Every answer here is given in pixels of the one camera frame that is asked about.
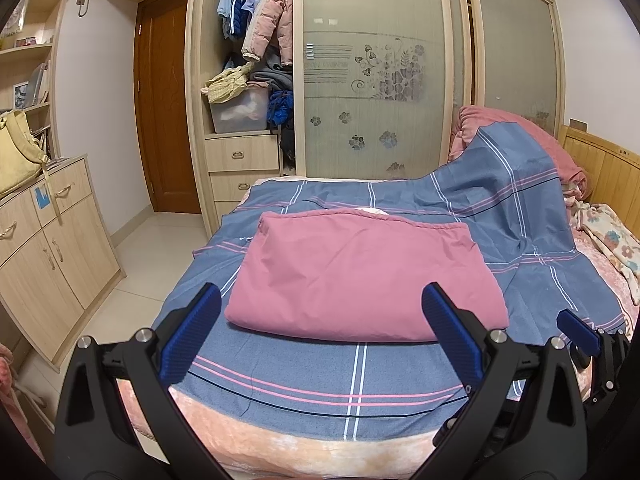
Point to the pink fuzzy cloth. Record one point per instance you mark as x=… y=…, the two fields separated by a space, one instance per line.
x=10 y=385

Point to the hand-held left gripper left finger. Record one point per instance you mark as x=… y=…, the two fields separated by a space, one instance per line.
x=192 y=335

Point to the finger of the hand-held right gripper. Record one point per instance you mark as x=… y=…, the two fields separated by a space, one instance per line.
x=510 y=430
x=577 y=327

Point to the blue sticker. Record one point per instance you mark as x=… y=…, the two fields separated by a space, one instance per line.
x=42 y=196

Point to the pink quilt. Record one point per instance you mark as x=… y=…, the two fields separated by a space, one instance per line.
x=525 y=127

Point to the pink-purple large garment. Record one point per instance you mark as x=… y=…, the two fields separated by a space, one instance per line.
x=360 y=270

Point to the dark blue clothes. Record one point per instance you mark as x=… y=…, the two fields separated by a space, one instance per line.
x=280 y=107

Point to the leaning books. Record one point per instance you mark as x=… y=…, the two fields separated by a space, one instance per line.
x=40 y=82

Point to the light wood bookshelf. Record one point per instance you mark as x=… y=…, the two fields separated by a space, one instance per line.
x=27 y=49

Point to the clear plastic storage box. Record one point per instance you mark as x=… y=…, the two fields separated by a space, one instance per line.
x=240 y=112

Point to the wall switch plate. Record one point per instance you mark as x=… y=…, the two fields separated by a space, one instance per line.
x=578 y=124

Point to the grey clothes pile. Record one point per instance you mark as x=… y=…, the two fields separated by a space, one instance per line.
x=272 y=77

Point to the yellow bag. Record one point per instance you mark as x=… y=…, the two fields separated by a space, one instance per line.
x=17 y=155

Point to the pink padded jacket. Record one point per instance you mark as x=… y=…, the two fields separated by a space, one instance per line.
x=270 y=15

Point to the frosted glass sliding door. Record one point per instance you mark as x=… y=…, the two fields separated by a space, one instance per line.
x=515 y=35
x=375 y=60

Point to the yellow-green crumpled cloth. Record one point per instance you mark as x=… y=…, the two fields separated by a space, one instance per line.
x=225 y=85

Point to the blue plaid bed sheet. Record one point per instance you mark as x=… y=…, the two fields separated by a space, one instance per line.
x=300 y=375

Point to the pink fleece bed blanket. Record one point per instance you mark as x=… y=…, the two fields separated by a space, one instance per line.
x=300 y=455

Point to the black clothes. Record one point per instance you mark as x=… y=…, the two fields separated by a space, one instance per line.
x=287 y=150

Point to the brown wooden door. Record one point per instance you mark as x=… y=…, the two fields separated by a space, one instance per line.
x=165 y=110

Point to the wooden headboard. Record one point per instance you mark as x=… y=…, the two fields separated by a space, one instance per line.
x=610 y=170

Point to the small picture frame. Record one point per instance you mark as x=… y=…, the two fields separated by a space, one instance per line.
x=21 y=95

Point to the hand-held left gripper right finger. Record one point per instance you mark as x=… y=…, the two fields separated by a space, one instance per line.
x=452 y=335

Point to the light wood cabinet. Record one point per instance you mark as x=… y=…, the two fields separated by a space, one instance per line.
x=65 y=260

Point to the light blue jacket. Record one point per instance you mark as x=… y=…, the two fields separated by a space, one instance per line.
x=235 y=10

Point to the light wood wardrobe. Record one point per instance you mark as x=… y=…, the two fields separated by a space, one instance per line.
x=240 y=152

